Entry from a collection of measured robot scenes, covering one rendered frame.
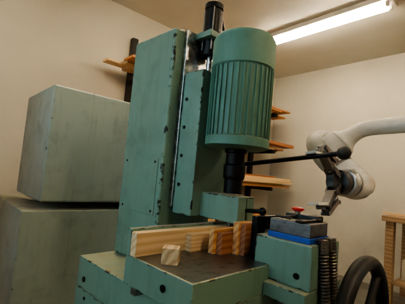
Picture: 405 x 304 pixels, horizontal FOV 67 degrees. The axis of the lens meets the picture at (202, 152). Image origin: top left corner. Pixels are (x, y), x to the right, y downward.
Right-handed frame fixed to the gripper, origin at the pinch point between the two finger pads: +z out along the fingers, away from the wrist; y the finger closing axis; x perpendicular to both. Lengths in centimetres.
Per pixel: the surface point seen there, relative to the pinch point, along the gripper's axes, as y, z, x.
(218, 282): -21.1, 36.2, -1.8
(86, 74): 109, -34, -230
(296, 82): 172, -326, -169
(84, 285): -32, 36, -56
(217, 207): -8.2, 17.5, -18.8
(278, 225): -11.7, 18.6, 0.2
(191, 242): -16.1, 28.9, -16.9
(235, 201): -6.6, 17.5, -12.6
